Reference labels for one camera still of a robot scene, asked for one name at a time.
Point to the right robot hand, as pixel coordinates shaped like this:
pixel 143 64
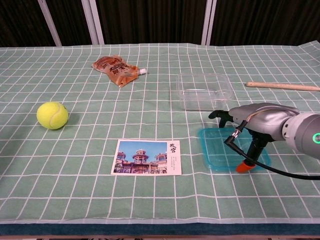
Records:
pixel 262 117

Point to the blue translucent plastic lid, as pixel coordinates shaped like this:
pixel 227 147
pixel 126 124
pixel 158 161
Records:
pixel 215 150

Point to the clear plastic container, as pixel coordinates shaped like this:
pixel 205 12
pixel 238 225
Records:
pixel 200 95

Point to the wooden stick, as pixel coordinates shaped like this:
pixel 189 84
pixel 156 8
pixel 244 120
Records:
pixel 280 86

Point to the palace photo postcard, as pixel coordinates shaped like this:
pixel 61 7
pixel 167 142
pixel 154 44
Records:
pixel 145 157

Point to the dark blue table underlay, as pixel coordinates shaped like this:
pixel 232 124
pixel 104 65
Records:
pixel 160 229

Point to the orange sauce pouch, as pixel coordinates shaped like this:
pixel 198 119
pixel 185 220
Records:
pixel 117 70

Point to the green checked tablecloth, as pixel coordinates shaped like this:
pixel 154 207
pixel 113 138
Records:
pixel 75 195

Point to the yellow tennis ball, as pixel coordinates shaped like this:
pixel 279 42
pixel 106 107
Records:
pixel 52 115

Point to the white aluminium frame post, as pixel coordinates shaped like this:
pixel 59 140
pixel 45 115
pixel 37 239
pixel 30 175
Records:
pixel 49 22
pixel 93 22
pixel 209 22

